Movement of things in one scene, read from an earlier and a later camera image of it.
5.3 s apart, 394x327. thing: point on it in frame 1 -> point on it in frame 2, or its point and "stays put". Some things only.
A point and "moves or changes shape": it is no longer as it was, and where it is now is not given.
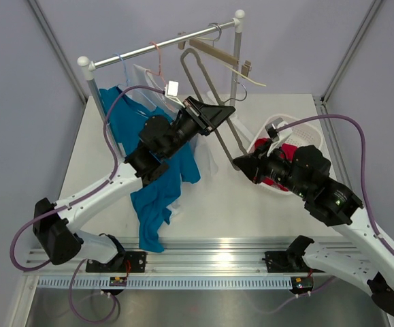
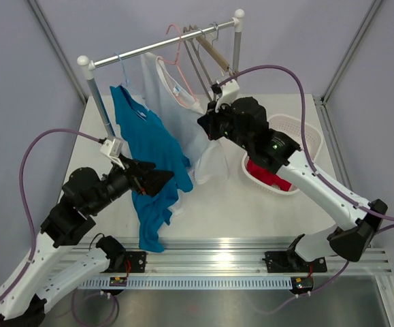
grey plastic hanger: (229, 120) -> (188, 39)
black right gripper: (254, 167) -> (209, 120)
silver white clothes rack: (87, 67) stays put
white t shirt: (149, 91) moves or changes shape
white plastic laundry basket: (303, 134) stays put
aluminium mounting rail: (199, 255) stays put
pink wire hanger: (160, 73) -> (176, 62)
